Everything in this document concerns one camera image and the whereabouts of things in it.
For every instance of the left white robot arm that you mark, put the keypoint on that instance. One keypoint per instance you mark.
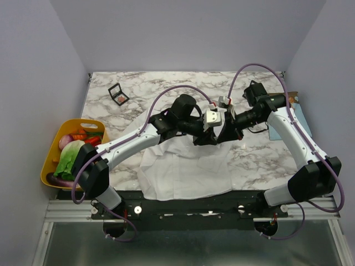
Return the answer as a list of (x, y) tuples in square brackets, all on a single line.
[(93, 164)]

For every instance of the green toy lettuce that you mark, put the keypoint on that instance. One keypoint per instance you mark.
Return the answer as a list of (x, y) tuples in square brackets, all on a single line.
[(67, 159)]

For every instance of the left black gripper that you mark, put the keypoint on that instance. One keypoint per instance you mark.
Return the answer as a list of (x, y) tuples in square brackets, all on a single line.
[(206, 138)]

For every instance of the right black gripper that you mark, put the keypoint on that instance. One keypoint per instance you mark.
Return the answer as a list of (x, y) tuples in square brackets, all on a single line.
[(230, 128)]

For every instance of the purple toy onion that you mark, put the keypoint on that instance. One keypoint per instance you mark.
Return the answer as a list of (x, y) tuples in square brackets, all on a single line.
[(66, 139)]

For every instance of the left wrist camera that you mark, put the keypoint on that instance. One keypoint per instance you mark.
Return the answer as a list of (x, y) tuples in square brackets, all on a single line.
[(211, 119)]

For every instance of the red toy pepper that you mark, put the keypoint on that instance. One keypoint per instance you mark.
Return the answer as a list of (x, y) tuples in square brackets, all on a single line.
[(94, 140)]

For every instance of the purple toy eggplant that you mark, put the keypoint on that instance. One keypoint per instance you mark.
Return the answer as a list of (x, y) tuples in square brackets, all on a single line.
[(58, 181)]

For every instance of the yellow plastic basket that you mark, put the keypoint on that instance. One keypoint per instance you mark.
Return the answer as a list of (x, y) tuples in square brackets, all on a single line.
[(70, 126)]

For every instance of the white button shirt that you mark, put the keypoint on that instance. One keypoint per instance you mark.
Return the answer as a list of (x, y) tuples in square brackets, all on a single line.
[(179, 170)]

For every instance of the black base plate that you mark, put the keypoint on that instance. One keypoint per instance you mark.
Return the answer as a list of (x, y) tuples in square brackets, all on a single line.
[(243, 210)]

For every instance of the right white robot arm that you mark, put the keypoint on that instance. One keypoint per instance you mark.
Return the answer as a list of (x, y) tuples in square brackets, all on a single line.
[(316, 171)]

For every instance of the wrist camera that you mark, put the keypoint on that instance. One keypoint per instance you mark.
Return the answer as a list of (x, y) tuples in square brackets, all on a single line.
[(211, 119), (227, 103)]

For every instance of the orange toy carrot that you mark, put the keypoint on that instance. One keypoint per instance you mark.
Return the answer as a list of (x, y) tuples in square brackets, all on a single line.
[(79, 135)]

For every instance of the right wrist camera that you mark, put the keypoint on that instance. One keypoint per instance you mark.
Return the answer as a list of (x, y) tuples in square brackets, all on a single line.
[(227, 103)]

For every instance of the blue chips bag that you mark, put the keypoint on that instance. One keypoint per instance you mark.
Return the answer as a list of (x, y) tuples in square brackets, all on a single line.
[(295, 105)]

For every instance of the left black frame stand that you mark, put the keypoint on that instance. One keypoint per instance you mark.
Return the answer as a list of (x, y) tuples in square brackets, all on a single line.
[(115, 91)]

